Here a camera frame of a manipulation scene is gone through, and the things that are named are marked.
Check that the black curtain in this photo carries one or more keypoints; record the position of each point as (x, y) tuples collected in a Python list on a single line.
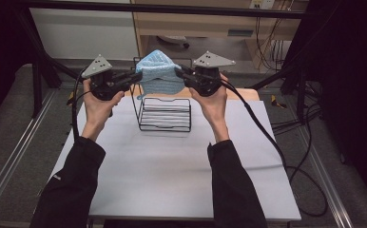
[(352, 79), (1, 47)]

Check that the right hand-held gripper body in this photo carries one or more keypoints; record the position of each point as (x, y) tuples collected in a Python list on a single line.
[(208, 76)]

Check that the white panel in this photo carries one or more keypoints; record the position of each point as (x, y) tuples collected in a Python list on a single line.
[(83, 34)]

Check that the white table mat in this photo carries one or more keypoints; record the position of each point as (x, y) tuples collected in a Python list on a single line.
[(159, 171)]

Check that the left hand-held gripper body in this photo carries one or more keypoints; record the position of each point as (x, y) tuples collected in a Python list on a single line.
[(104, 85)]

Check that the white power strip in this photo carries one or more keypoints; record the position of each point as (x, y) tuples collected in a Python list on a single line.
[(262, 3)]

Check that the light wooden desk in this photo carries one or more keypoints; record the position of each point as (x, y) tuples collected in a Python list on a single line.
[(203, 23)]

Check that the blue striped cloth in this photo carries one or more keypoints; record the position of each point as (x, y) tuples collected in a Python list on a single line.
[(159, 74)]

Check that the black metal frame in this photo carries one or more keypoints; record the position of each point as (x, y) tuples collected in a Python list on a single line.
[(159, 9)]

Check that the aluminium rail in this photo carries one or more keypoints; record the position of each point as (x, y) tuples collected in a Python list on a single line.
[(327, 183), (16, 148)]

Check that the person's left hand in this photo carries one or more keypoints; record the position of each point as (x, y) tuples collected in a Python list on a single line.
[(97, 112)]

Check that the chair base with caster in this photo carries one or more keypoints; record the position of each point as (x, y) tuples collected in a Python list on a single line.
[(173, 39)]

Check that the person's right hand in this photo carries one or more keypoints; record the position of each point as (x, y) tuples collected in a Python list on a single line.
[(215, 110)]

